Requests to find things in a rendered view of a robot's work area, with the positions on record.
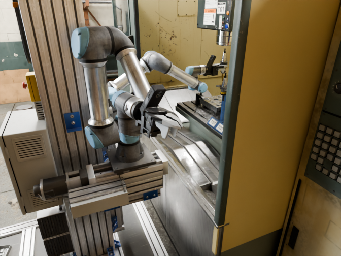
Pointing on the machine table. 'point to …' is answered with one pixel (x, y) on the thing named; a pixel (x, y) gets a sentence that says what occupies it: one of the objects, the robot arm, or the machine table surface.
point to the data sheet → (211, 4)
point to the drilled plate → (212, 103)
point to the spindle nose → (224, 38)
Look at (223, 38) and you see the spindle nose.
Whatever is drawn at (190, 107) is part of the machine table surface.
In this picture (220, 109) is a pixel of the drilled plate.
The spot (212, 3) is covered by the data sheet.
